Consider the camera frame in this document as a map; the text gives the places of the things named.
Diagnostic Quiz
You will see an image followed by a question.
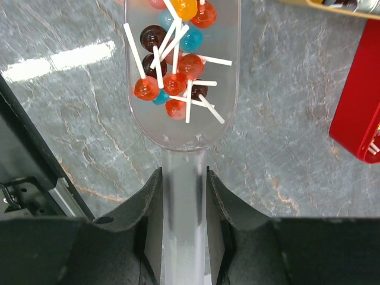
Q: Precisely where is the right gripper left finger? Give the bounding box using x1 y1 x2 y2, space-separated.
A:
1 169 162 284

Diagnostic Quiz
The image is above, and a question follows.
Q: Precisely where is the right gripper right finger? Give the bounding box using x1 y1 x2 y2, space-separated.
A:
206 170 379 284

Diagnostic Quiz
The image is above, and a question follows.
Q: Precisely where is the clear plastic scoop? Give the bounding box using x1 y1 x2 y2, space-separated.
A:
129 1 242 284

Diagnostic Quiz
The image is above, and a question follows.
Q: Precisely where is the gold lollipop tin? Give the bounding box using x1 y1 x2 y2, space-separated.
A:
281 0 379 20

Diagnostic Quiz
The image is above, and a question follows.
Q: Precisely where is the red candy tray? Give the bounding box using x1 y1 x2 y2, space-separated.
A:
329 20 379 164

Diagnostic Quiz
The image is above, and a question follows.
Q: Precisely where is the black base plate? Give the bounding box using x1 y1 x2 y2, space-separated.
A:
1 78 94 220

